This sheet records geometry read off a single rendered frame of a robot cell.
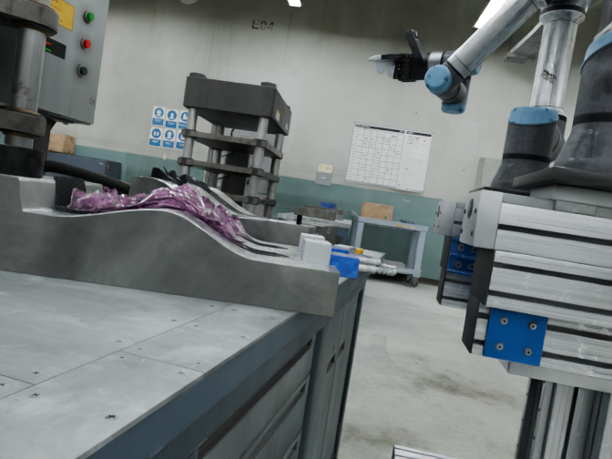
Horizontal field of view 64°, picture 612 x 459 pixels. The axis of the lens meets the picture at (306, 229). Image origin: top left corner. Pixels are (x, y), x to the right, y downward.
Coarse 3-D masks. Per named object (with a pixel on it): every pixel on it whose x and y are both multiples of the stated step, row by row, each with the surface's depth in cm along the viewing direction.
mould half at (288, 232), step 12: (132, 180) 97; (144, 180) 96; (156, 180) 96; (168, 180) 100; (132, 192) 97; (144, 192) 96; (204, 192) 108; (216, 192) 116; (216, 204) 106; (252, 228) 91; (264, 228) 90; (276, 228) 90; (288, 228) 89; (300, 228) 88; (312, 228) 90; (324, 228) 100; (336, 228) 113; (264, 240) 90; (276, 240) 90; (288, 240) 89
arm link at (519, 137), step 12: (516, 108) 127; (528, 108) 123; (540, 108) 122; (552, 108) 123; (516, 120) 125; (528, 120) 123; (540, 120) 122; (552, 120) 122; (516, 132) 125; (528, 132) 123; (540, 132) 122; (552, 132) 123; (516, 144) 124; (528, 144) 123; (540, 144) 122; (552, 144) 124
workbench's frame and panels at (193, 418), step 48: (288, 336) 58; (336, 336) 134; (240, 384) 59; (288, 384) 88; (336, 384) 150; (144, 432) 28; (192, 432) 47; (240, 432) 66; (288, 432) 94; (336, 432) 170
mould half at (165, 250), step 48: (0, 192) 56; (48, 192) 63; (0, 240) 57; (48, 240) 57; (96, 240) 57; (144, 240) 57; (192, 240) 58; (240, 240) 70; (144, 288) 58; (192, 288) 58; (240, 288) 58; (288, 288) 58; (336, 288) 59
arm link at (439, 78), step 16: (512, 0) 129; (528, 0) 127; (544, 0) 126; (496, 16) 131; (512, 16) 129; (528, 16) 130; (480, 32) 133; (496, 32) 131; (512, 32) 132; (464, 48) 136; (480, 48) 134; (448, 64) 138; (464, 64) 136; (432, 80) 139; (448, 80) 137; (448, 96) 144
